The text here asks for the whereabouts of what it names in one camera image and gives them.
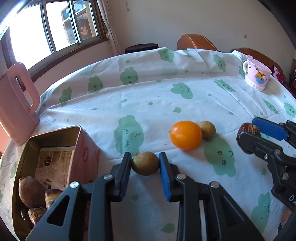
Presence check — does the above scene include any dark mangosteen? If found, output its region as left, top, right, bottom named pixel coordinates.
left=21, top=208, right=34, bottom=229
left=236, top=123, right=260, bottom=155

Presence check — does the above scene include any brown longan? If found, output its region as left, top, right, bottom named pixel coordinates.
left=198, top=120, right=216, bottom=140
left=131, top=152, right=159, bottom=176

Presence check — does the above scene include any brown taro root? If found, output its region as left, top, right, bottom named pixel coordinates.
left=18, top=176, right=45, bottom=208

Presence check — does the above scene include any person right hand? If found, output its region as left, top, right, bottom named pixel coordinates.
left=277, top=206, right=292, bottom=233

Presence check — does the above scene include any pink rectangular tin box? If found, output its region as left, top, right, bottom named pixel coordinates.
left=12, top=126, right=100, bottom=240

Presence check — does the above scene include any smooth orange far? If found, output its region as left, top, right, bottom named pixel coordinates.
left=170, top=120, right=202, bottom=151

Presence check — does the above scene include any red white floral cushion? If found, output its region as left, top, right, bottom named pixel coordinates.
left=273, top=65, right=284, bottom=84

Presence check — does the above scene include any printed paper sheet in tin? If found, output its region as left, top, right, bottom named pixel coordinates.
left=35, top=146, right=75, bottom=190

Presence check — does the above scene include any pink cartoon mug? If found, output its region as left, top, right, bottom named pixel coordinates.
left=242, top=55, right=272, bottom=92

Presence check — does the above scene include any white green-patterned tablecloth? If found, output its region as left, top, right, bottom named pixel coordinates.
left=0, top=47, right=296, bottom=241

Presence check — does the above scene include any brown leather sofa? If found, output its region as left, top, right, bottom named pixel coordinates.
left=230, top=47, right=286, bottom=80

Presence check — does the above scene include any pink electric kettle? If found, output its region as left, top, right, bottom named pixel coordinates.
left=1, top=62, right=40, bottom=146

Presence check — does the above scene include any brown leather armchair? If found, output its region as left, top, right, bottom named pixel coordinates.
left=177, top=34, right=218, bottom=51

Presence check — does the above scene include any black round stool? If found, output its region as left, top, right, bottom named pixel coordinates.
left=125, top=43, right=159, bottom=54

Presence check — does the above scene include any beige curtain right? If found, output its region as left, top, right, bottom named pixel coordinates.
left=97, top=0, right=122, bottom=56

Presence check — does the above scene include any window with frame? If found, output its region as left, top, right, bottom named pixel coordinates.
left=1, top=1, right=106, bottom=78

